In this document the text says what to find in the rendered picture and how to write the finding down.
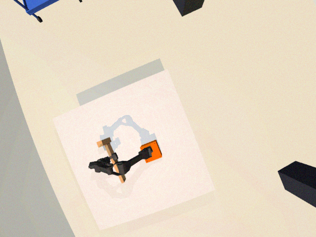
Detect wooden post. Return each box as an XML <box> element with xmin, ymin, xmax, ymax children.
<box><xmin>97</xmin><ymin>137</ymin><xmax>111</xmax><ymax>147</ymax></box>

